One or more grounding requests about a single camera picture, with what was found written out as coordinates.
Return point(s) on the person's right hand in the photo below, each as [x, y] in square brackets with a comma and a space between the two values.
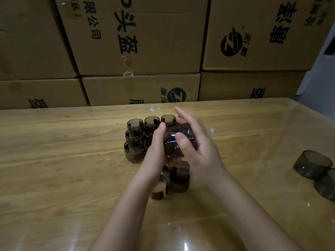
[206, 159]

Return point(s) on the person's left hand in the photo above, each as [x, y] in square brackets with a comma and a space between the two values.
[154, 156]

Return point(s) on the smoky tinted glass cup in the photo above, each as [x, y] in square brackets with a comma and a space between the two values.
[151, 119]
[135, 122]
[133, 133]
[171, 147]
[147, 137]
[168, 118]
[133, 145]
[178, 118]

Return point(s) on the brown ring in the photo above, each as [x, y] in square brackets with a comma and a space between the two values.
[134, 157]

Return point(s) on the pile of brown sleeve rings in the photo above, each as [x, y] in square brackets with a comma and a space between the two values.
[180, 180]

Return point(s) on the cluster of smoky glass cups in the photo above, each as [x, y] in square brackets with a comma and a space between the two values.
[311, 164]

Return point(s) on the person's left forearm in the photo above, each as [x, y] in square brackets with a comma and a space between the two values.
[123, 216]

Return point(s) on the person's right forearm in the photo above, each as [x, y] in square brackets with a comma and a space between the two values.
[251, 219]

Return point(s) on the white paper scrap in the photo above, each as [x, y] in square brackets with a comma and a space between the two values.
[152, 110]

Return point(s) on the stack of brown cardboard boxes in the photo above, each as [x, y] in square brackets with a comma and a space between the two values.
[157, 49]

